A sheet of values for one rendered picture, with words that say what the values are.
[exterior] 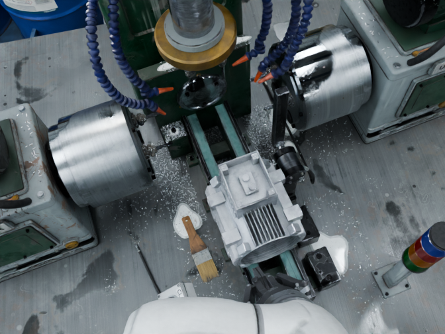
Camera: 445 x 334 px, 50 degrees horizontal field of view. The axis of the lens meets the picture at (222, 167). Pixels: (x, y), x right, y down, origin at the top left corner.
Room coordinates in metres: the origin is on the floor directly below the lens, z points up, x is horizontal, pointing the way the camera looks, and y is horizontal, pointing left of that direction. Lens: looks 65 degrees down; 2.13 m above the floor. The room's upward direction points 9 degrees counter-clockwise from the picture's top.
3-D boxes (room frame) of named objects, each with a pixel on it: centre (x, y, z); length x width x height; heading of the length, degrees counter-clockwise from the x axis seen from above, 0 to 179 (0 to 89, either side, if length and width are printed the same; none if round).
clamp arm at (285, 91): (0.58, -0.16, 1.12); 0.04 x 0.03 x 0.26; 13
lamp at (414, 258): (0.21, -0.41, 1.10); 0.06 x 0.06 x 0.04
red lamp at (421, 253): (0.21, -0.41, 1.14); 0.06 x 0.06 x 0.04
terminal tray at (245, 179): (0.43, -0.05, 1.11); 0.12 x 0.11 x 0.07; 13
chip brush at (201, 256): (0.38, 0.11, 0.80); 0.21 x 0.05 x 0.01; 16
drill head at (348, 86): (0.74, -0.32, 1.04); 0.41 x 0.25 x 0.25; 103
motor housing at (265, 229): (0.39, -0.06, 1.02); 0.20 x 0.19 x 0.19; 13
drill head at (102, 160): (0.60, 0.35, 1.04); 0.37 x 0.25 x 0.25; 103
